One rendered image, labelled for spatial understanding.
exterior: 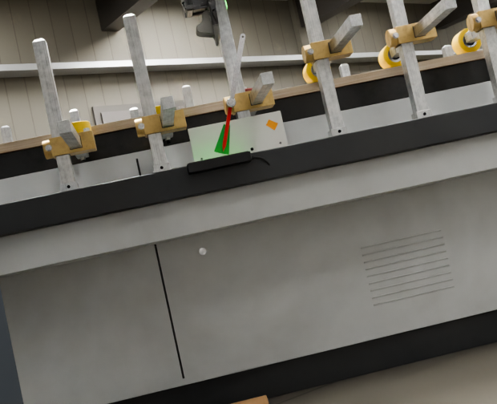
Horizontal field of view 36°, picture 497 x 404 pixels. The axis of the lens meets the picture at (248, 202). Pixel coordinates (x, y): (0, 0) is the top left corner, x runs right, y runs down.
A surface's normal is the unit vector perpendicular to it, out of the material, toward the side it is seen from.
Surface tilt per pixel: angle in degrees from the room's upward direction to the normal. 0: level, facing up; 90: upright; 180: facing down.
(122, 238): 90
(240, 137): 90
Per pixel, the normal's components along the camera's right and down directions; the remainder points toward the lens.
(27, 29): 0.58, -0.18
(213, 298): 0.11, -0.08
